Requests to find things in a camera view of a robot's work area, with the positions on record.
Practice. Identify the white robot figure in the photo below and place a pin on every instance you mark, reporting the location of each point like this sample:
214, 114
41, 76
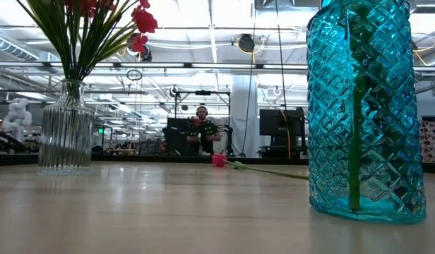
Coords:
17, 116

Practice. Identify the black aluminium table frame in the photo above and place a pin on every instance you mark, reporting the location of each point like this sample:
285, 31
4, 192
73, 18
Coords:
150, 159

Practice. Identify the black upright panel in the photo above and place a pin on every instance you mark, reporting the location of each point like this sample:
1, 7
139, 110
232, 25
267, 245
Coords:
177, 137

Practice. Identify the black monitor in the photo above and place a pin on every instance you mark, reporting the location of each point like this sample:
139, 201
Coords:
277, 121

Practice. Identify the person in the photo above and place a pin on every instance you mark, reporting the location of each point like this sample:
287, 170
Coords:
207, 132

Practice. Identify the white dotted cloth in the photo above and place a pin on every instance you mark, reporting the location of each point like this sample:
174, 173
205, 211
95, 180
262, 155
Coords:
431, 141

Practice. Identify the red artificial flower bunch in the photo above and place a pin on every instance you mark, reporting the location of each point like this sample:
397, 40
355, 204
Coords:
144, 22

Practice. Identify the red artificial tulip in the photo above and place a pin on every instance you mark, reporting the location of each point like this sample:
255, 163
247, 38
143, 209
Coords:
219, 159

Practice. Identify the clear ribbed glass vase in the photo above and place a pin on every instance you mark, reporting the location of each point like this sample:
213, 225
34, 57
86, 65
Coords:
65, 134

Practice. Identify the blue diamond-pattern glass vase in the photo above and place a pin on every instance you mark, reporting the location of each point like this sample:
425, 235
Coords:
380, 106

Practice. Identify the black gantry frame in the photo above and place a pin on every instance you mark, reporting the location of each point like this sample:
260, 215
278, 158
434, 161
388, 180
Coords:
203, 92

